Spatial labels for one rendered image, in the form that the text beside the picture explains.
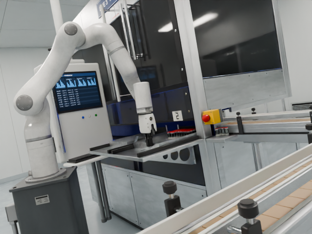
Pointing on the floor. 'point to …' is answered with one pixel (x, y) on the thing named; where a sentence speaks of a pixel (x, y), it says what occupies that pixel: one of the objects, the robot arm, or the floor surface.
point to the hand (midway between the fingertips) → (149, 142)
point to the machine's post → (197, 94)
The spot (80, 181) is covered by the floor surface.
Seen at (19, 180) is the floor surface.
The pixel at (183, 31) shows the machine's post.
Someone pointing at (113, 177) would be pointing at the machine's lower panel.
